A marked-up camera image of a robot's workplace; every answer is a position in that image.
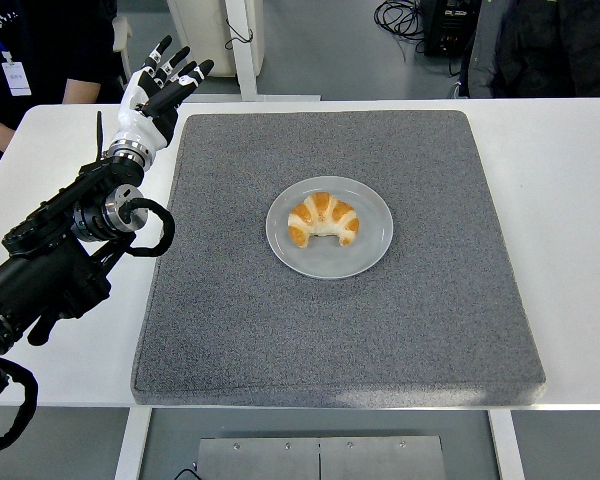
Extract golden croissant bread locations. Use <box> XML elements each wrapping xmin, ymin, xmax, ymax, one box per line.
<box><xmin>287</xmin><ymin>191</ymin><xmax>361</xmax><ymax>249</ymax></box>

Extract white office chair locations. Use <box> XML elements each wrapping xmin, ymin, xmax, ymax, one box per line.
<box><xmin>110</xmin><ymin>14</ymin><xmax>134</xmax><ymax>84</ymax></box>

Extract black equipment box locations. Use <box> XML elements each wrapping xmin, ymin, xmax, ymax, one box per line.
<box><xmin>422</xmin><ymin>0</ymin><xmax>483</xmax><ymax>57</ymax></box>

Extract white cabinet box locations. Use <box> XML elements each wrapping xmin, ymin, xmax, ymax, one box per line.
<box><xmin>166</xmin><ymin>0</ymin><xmax>265</xmax><ymax>79</ymax></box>

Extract round grey plate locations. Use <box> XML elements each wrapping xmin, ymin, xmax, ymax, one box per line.
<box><xmin>265</xmin><ymin>175</ymin><xmax>395</xmax><ymax>280</ymax></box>

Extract person in dark shirt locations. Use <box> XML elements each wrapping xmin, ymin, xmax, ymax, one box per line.
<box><xmin>0</xmin><ymin>0</ymin><xmax>126</xmax><ymax>197</ymax></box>

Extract grey metal plate with screws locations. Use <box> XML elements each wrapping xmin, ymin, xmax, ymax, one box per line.
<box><xmin>195</xmin><ymin>435</ymin><xmax>449</xmax><ymax>480</ymax></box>

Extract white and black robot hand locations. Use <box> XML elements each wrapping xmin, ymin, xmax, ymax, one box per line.
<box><xmin>108</xmin><ymin>33</ymin><xmax>216</xmax><ymax>151</ymax></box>

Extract white name badge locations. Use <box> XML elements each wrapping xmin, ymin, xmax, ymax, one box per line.
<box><xmin>0</xmin><ymin>60</ymin><xmax>33</xmax><ymax>98</ymax></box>

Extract thin black cord loop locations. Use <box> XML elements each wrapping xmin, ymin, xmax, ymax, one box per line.
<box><xmin>223</xmin><ymin>18</ymin><xmax>255</xmax><ymax>51</ymax></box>

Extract person in dark jacket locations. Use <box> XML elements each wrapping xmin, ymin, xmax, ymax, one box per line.
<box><xmin>458</xmin><ymin>0</ymin><xmax>600</xmax><ymax>99</ymax></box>

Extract white table leg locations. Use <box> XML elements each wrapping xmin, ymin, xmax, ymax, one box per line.
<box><xmin>485</xmin><ymin>409</ymin><xmax>526</xmax><ymax>480</ymax></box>
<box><xmin>113</xmin><ymin>407</ymin><xmax>154</xmax><ymax>480</ymax></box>

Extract tangled black floor cables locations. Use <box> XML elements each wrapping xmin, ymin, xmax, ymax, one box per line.
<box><xmin>373</xmin><ymin>0</ymin><xmax>434</xmax><ymax>64</ymax></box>

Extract grey speckled foam mat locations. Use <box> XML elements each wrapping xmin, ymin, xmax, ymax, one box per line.
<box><xmin>130</xmin><ymin>109</ymin><xmax>548</xmax><ymax>407</ymax></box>

